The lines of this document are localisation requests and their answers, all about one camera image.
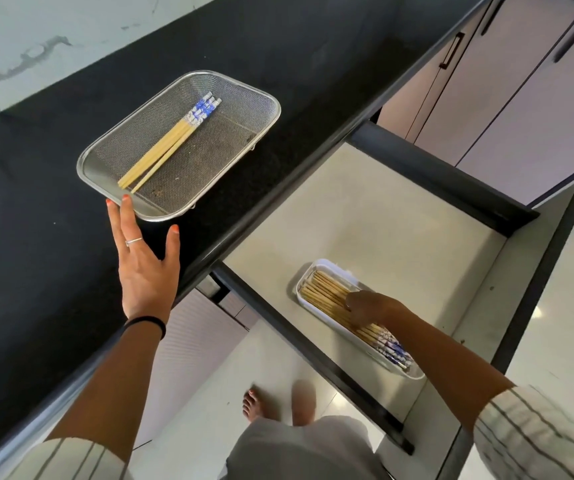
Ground person's left hand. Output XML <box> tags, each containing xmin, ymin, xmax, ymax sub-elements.
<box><xmin>106</xmin><ymin>195</ymin><xmax>182</xmax><ymax>324</ymax></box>

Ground person's right hand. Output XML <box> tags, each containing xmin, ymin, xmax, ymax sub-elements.
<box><xmin>345</xmin><ymin>290</ymin><xmax>403</xmax><ymax>330</ymax></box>

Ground person's right forearm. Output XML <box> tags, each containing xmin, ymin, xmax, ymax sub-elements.
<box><xmin>388</xmin><ymin>304</ymin><xmax>513</xmax><ymax>436</ymax></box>

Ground person's left forearm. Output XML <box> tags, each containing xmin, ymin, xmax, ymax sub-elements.
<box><xmin>47</xmin><ymin>321</ymin><xmax>165</xmax><ymax>464</ymax></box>

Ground bundle of wooden chopsticks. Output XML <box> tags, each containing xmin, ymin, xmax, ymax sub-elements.
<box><xmin>299</xmin><ymin>271</ymin><xmax>414</xmax><ymax>371</ymax></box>

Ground white plastic tray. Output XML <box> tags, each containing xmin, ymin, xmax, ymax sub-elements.
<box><xmin>294</xmin><ymin>259</ymin><xmax>426</xmax><ymax>381</ymax></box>

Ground open beige kitchen drawer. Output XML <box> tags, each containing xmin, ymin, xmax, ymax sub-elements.
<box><xmin>210</xmin><ymin>121</ymin><xmax>574</xmax><ymax>480</ymax></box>

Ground wooden chopstick blue patterned end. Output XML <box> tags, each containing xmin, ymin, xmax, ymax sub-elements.
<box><xmin>130</xmin><ymin>98</ymin><xmax>223</xmax><ymax>194</ymax></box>
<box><xmin>121</xmin><ymin>96</ymin><xmax>218</xmax><ymax>190</ymax></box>
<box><xmin>117</xmin><ymin>92</ymin><xmax>214</xmax><ymax>188</ymax></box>

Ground metal mesh basket tray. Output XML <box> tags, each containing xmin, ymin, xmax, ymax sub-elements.
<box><xmin>76</xmin><ymin>70</ymin><xmax>282</xmax><ymax>223</ymax></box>

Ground person's right foot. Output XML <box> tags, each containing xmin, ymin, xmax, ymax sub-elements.
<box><xmin>290</xmin><ymin>380</ymin><xmax>318</xmax><ymax>427</ymax></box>

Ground person's foot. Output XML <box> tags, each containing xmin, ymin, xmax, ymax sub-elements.
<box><xmin>290</xmin><ymin>380</ymin><xmax>318</xmax><ymax>427</ymax></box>
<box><xmin>242</xmin><ymin>389</ymin><xmax>281</xmax><ymax>423</ymax></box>

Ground light ribbed cabinet front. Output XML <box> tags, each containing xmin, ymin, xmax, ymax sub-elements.
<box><xmin>133</xmin><ymin>289</ymin><xmax>250</xmax><ymax>449</ymax></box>

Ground person's left foot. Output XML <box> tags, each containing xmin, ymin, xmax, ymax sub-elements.
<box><xmin>242</xmin><ymin>389</ymin><xmax>281</xmax><ymax>423</ymax></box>

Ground grey shorts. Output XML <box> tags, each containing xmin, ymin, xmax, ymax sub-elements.
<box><xmin>219</xmin><ymin>416</ymin><xmax>392</xmax><ymax>480</ymax></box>

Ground narrow mauve cabinet door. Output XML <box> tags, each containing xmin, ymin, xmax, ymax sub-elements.
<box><xmin>377</xmin><ymin>2</ymin><xmax>493</xmax><ymax>143</ymax></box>

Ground striped white right sleeve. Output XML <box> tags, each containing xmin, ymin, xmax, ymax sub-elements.
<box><xmin>473</xmin><ymin>386</ymin><xmax>574</xmax><ymax>480</ymax></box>

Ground striped white sleeve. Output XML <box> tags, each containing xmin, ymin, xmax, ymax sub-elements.
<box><xmin>4</xmin><ymin>437</ymin><xmax>134</xmax><ymax>480</ymax></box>
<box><xmin>473</xmin><ymin>386</ymin><xmax>574</xmax><ymax>480</ymax></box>

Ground striped white left sleeve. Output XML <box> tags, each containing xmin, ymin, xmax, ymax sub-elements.
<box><xmin>4</xmin><ymin>437</ymin><xmax>134</xmax><ymax>480</ymax></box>

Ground black hair tie wristband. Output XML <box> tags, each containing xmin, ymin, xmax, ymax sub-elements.
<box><xmin>123</xmin><ymin>316</ymin><xmax>167</xmax><ymax>340</ymax></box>

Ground black frame cabinet handle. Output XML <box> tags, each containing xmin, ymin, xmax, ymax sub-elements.
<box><xmin>439</xmin><ymin>32</ymin><xmax>466</xmax><ymax>71</ymax></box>

